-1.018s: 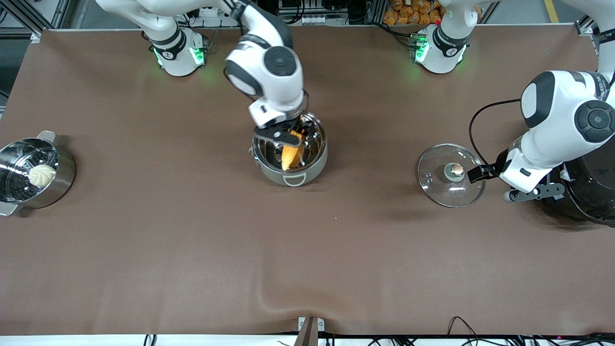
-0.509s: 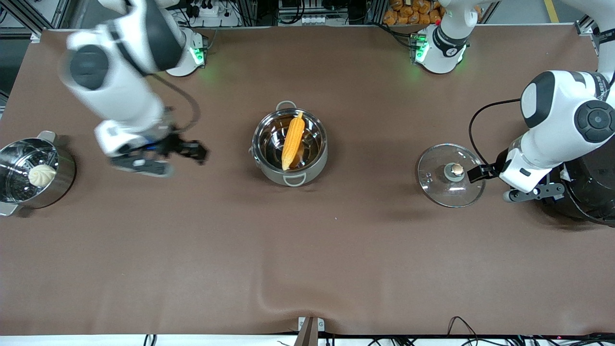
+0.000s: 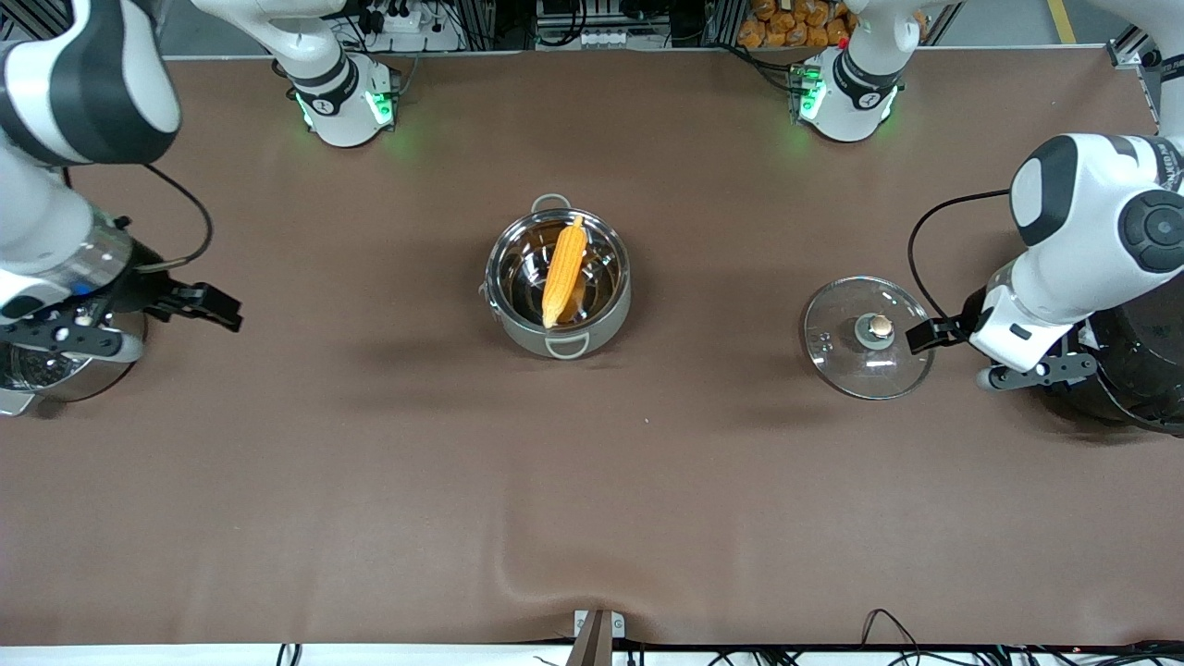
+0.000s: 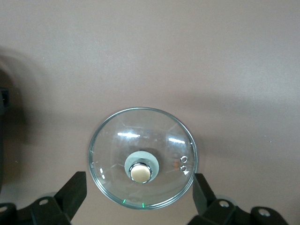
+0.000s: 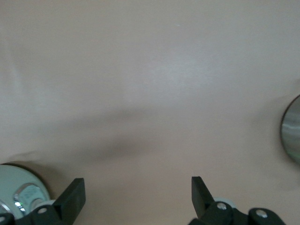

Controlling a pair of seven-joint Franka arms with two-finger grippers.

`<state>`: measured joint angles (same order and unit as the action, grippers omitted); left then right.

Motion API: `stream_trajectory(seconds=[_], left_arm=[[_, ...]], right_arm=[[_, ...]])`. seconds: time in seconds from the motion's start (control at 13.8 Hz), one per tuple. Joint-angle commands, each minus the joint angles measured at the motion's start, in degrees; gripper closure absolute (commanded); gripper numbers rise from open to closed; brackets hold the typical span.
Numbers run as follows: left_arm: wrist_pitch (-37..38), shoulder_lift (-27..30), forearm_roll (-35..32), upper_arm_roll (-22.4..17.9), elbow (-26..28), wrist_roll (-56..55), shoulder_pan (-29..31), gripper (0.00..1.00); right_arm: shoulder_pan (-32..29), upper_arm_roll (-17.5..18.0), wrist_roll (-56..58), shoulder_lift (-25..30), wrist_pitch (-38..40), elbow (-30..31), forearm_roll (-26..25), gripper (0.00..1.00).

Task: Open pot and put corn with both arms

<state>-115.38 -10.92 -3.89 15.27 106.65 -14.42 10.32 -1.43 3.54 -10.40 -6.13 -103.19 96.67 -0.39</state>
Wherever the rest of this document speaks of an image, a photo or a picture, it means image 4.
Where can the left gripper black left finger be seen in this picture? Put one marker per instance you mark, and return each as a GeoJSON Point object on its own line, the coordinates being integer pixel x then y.
{"type": "Point", "coordinates": [70, 197]}

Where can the black rice cooker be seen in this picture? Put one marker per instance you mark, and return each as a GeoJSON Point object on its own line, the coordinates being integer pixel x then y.
{"type": "Point", "coordinates": [2, 140]}

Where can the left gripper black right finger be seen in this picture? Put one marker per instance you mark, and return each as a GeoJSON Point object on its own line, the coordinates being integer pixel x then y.
{"type": "Point", "coordinates": [204, 201]}

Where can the glass lid with gold knob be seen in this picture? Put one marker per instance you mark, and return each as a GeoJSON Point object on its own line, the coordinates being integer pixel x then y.
{"type": "Point", "coordinates": [145, 140]}

